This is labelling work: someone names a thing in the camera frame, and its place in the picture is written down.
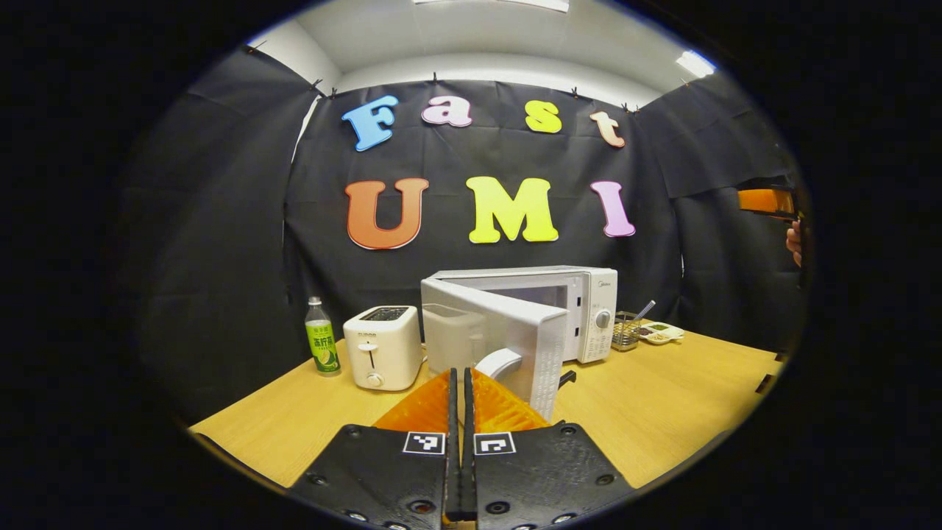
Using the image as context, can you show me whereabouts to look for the white divided dish of beans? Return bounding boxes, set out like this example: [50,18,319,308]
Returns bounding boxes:
[638,321,686,346]

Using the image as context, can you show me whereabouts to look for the black backdrop cloth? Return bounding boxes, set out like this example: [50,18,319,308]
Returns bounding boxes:
[118,46,810,424]

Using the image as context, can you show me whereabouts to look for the small ceiling light panel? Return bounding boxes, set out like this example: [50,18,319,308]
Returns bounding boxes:
[675,49,717,80]

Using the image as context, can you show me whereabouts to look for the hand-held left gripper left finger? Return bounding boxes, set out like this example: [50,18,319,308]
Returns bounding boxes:
[287,367,461,530]

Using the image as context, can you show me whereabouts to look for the green label drink bottle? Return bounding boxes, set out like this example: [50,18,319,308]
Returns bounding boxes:
[304,296,342,377]

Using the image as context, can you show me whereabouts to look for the metal wire basket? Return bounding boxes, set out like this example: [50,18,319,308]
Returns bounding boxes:
[612,311,642,353]

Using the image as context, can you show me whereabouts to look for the large ceiling light panel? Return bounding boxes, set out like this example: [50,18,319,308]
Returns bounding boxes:
[412,0,571,14]

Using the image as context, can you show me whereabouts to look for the white microwave oven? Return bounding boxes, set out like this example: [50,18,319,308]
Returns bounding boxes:
[420,265,620,423]

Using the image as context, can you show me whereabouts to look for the white toaster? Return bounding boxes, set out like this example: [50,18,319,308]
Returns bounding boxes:
[342,305,425,392]

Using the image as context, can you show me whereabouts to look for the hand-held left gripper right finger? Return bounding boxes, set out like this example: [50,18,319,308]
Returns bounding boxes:
[462,367,635,530]

